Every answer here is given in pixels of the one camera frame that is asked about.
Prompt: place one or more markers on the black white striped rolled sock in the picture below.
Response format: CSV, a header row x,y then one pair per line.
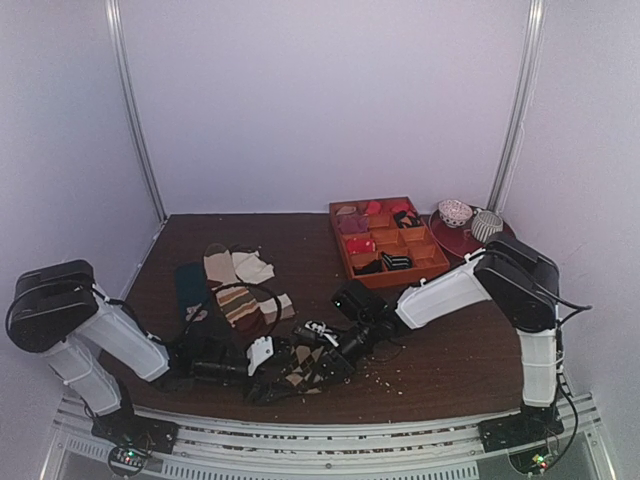
x,y
396,262

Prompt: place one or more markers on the purple rolled sock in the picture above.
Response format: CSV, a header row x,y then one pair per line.
x,y
352,224

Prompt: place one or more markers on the aluminium frame post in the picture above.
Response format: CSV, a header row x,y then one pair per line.
x,y
524,92
116,31

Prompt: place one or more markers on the dark teal cartoon sock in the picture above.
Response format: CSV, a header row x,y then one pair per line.
x,y
192,294

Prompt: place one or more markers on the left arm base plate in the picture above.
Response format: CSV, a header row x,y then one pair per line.
x,y
126,429

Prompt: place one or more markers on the brown argyle sock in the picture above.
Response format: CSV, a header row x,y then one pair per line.
x,y
301,375

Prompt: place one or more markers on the striped white cup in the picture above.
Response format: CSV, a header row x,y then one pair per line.
x,y
484,224

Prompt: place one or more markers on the dotted white bowl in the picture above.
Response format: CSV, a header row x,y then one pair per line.
x,y
454,213

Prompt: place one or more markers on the aluminium front rail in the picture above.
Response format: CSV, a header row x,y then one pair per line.
x,y
210,448

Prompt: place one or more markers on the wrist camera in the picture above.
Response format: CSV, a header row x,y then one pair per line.
x,y
358,303
213,343

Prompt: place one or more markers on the striped beige brown sock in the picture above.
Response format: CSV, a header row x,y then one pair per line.
x,y
250,309

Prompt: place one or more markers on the left aluminium frame post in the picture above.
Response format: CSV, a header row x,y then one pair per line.
x,y
116,31

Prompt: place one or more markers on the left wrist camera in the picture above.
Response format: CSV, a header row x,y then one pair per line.
x,y
213,343

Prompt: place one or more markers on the black red rolled sock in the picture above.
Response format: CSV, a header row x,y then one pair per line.
x,y
405,219

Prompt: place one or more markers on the wooden compartment tray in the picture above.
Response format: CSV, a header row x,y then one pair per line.
x,y
429,260

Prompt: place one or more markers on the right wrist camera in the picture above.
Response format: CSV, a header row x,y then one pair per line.
x,y
358,303

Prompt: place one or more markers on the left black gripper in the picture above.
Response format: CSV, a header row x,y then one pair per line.
x,y
267,393

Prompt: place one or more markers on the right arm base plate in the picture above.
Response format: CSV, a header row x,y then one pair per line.
x,y
520,430

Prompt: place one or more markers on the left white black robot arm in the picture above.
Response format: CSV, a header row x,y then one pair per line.
x,y
60,312

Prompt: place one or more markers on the right aluminium frame post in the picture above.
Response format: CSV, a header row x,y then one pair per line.
x,y
524,92

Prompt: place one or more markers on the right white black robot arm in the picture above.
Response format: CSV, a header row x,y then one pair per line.
x,y
520,281

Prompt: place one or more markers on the red round plate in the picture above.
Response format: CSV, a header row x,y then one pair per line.
x,y
457,241

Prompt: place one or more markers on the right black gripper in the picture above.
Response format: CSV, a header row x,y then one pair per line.
x,y
331,358

